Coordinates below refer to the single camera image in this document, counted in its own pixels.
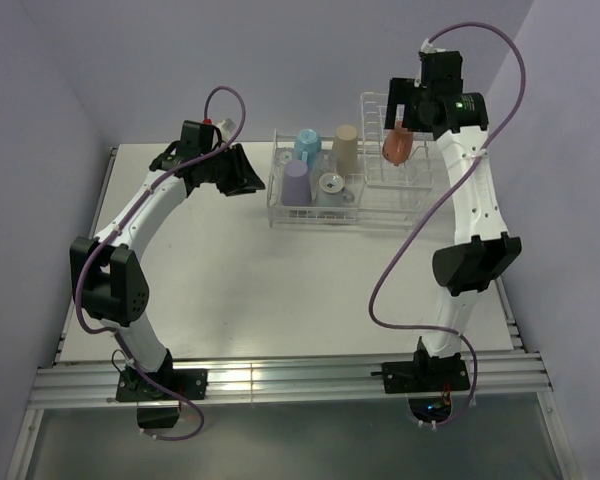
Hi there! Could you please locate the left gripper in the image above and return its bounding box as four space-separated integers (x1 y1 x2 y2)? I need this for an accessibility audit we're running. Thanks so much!
201 144 265 197

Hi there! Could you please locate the clear glass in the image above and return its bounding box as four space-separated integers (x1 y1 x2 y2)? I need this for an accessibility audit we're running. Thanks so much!
273 148 296 169
314 152 338 175

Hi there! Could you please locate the purple tumbler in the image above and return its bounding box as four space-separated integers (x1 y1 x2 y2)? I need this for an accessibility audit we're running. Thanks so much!
281 160 312 207

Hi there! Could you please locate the orange espresso cup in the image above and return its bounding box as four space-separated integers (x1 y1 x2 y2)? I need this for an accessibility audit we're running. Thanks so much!
381 118 414 167

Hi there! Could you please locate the beige tall tumbler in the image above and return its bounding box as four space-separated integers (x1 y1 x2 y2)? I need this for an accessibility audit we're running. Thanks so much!
331 124 358 177

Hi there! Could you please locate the light blue faceted mug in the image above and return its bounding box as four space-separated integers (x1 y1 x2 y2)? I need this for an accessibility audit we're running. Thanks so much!
294 128 322 166

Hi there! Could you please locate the pale blue teacup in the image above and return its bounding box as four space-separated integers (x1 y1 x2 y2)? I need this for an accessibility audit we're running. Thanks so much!
315 173 355 208

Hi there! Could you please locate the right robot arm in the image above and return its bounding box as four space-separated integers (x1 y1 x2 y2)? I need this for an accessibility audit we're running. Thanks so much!
381 47 522 394

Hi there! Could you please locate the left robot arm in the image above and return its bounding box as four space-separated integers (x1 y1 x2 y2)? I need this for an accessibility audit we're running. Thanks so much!
70 119 265 401

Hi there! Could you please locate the clear acrylic plate holder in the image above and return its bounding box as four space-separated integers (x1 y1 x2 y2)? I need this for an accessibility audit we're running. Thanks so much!
358 92 435 189

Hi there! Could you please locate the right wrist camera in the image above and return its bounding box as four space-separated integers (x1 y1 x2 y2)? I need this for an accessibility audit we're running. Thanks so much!
419 39 446 55

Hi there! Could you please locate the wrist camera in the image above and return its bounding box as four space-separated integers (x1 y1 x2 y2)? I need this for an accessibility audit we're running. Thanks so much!
419 39 446 55
201 118 237 143

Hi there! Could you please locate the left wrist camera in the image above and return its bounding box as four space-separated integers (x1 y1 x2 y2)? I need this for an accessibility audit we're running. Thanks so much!
201 118 237 143

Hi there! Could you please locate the white wire dish rack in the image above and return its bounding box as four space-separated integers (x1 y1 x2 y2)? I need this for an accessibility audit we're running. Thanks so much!
267 132 433 230

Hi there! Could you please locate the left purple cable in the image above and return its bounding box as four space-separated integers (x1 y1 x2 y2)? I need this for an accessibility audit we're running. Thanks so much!
74 87 246 441

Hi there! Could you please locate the purple cable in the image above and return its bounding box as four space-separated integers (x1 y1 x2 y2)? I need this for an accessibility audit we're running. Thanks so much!
368 22 479 429
74 87 246 441

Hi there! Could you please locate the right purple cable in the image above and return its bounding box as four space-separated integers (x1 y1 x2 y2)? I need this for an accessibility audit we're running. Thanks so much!
368 22 479 429

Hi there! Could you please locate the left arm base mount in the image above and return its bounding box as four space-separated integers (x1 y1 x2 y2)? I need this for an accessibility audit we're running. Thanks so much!
115 367 208 433

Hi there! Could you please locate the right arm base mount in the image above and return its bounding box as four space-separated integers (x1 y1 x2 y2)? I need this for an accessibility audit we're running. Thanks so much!
371 354 475 430

